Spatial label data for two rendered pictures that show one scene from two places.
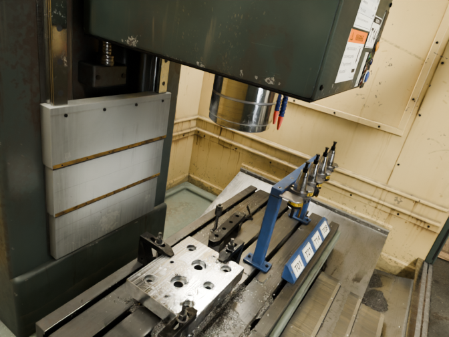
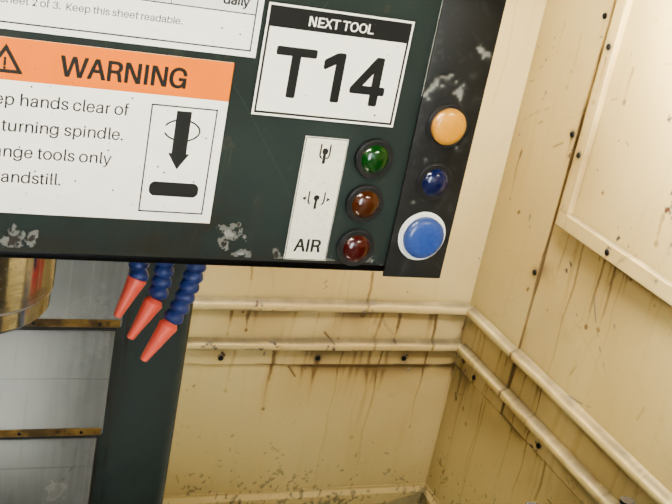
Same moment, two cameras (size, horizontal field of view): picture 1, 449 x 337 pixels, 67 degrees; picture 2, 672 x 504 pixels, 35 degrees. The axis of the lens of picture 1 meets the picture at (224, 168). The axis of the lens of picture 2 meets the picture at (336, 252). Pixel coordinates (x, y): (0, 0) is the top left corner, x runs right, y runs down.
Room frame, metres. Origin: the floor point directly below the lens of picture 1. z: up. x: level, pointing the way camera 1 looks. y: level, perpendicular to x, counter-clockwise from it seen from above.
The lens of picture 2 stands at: (0.40, -0.72, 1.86)
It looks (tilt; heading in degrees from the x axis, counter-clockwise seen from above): 20 degrees down; 37
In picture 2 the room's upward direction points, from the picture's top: 11 degrees clockwise
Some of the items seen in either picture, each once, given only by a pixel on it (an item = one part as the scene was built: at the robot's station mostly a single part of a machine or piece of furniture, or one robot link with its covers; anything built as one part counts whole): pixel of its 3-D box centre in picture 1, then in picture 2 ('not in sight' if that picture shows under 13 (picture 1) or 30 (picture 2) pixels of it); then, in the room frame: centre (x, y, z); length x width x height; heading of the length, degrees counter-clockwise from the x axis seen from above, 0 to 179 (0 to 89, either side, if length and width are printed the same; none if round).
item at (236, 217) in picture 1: (226, 231); not in sight; (1.14, -0.06, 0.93); 0.26 x 0.05 x 0.06; 157
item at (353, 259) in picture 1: (276, 241); not in sight; (1.40, -0.32, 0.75); 0.89 x 0.70 x 0.26; 62
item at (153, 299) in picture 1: (188, 279); not in sight; (0.80, 0.04, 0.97); 0.29 x 0.23 x 0.05; 152
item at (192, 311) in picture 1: (178, 329); not in sight; (0.61, 0.03, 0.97); 0.13 x 0.03 x 0.15; 152
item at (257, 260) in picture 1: (266, 231); not in sight; (1.02, -0.19, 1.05); 0.10 x 0.05 x 0.30; 62
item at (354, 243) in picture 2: not in sight; (356, 248); (0.95, -0.31, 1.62); 0.02 x 0.01 x 0.02; 152
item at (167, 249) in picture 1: (156, 250); not in sight; (0.89, 0.17, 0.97); 0.13 x 0.03 x 0.15; 62
